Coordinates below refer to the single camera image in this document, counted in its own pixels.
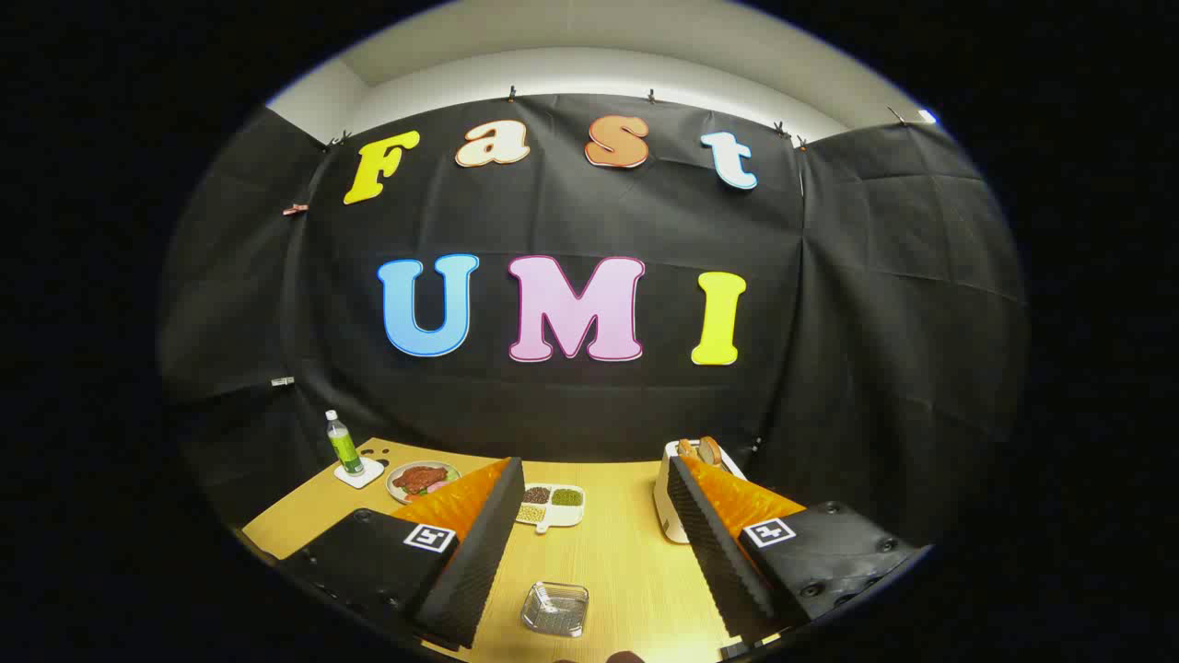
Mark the perforated metal basket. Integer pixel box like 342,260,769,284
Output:
520,581,590,638

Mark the white square coaster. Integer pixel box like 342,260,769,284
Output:
333,458,386,489

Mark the plate of meat and vegetables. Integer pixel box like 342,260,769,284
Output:
385,460,461,505

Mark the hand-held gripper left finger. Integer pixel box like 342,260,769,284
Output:
276,458,526,650

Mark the white divided dish with beans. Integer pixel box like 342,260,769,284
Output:
514,483,586,535

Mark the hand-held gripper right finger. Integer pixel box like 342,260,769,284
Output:
665,455,922,646

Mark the green drink bottle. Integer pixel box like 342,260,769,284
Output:
324,410,366,477

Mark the white toaster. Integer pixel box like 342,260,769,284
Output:
652,440,747,544

